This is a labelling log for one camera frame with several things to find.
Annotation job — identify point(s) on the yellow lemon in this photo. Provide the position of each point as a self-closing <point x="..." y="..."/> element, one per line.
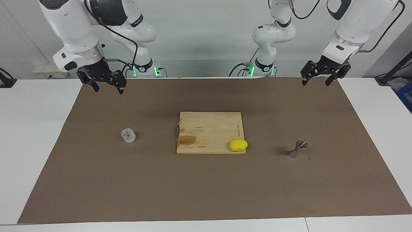
<point x="238" y="145"/>

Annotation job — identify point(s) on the brown table mat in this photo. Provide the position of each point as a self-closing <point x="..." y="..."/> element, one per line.
<point x="206" y="187"/>

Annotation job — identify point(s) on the black clamp mount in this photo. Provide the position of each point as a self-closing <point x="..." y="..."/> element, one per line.
<point x="6" y="82"/>

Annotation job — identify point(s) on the metal double jigger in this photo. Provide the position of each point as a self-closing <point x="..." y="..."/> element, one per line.
<point x="301" y="145"/>

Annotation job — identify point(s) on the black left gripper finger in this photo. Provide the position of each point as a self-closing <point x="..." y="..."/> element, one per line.
<point x="341" y="73"/>
<point x="309" y="71"/>

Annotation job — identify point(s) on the black stand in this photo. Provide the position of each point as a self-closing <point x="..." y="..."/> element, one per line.
<point x="386" y="77"/>

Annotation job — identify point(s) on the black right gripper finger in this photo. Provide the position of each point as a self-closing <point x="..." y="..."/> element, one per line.
<point x="119" y="80"/>
<point x="87" y="78"/>

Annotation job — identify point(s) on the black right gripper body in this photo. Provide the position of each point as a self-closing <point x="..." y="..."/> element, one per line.
<point x="98" y="71"/>

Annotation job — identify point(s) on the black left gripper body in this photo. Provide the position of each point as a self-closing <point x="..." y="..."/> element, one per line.
<point x="331" y="67"/>

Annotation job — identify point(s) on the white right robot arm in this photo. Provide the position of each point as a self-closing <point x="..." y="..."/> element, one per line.
<point x="70" y="29"/>

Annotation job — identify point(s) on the wooden cutting board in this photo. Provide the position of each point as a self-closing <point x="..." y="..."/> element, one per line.
<point x="209" y="129"/>

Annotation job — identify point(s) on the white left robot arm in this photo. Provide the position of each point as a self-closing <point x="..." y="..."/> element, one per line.
<point x="354" y="25"/>

